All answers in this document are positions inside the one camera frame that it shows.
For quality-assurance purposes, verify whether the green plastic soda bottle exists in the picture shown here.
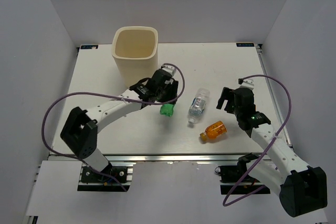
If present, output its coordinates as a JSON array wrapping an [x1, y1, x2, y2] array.
[[160, 103, 175, 117]]

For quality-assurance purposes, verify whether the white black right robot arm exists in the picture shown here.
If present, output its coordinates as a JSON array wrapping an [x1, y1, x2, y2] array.
[[217, 86, 328, 217]]

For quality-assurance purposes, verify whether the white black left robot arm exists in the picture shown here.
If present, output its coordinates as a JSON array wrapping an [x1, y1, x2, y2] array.
[[60, 64, 179, 182]]

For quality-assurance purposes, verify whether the cream plastic bin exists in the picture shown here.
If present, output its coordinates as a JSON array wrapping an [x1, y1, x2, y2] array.
[[111, 26, 159, 87]]

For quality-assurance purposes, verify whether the clear labelled water bottle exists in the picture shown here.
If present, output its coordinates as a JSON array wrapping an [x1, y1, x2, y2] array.
[[187, 88, 210, 125]]

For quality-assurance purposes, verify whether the orange juice bottle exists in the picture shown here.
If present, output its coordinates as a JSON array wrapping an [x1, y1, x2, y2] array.
[[199, 121, 227, 143]]

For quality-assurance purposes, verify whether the right blue table sticker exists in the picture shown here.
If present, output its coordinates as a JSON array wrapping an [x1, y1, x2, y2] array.
[[236, 42, 255, 47]]

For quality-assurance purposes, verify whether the blue table sticker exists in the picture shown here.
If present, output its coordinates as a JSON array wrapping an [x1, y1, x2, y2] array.
[[236, 42, 255, 47], [80, 45, 98, 50]]

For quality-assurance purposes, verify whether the left blue table sticker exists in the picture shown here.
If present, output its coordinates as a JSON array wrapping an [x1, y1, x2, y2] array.
[[80, 45, 98, 50]]

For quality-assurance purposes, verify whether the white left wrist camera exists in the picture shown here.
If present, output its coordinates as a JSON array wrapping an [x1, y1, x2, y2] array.
[[161, 64, 176, 77]]

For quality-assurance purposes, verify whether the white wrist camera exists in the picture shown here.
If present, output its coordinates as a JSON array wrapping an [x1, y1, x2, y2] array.
[[161, 64, 176, 77], [238, 78, 255, 90]]

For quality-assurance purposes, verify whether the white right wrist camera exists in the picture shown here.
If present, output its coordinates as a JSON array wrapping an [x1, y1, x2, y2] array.
[[238, 78, 255, 90]]

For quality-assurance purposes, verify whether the aluminium right side rail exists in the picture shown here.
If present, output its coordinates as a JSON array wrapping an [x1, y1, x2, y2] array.
[[255, 44, 293, 148]]

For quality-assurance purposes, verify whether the aluminium rail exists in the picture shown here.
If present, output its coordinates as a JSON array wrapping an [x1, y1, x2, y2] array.
[[48, 153, 274, 163], [255, 44, 293, 148]]

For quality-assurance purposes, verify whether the aluminium front rail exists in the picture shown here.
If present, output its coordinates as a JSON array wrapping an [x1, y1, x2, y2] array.
[[48, 153, 274, 163]]

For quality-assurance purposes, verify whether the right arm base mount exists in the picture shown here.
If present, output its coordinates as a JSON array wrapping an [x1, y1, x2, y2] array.
[[214, 153, 271, 195]]

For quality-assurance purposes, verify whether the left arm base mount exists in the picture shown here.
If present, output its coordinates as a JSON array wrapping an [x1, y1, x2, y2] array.
[[77, 162, 134, 192]]

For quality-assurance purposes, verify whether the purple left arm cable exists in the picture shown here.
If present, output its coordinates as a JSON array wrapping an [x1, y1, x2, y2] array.
[[41, 62, 185, 192]]

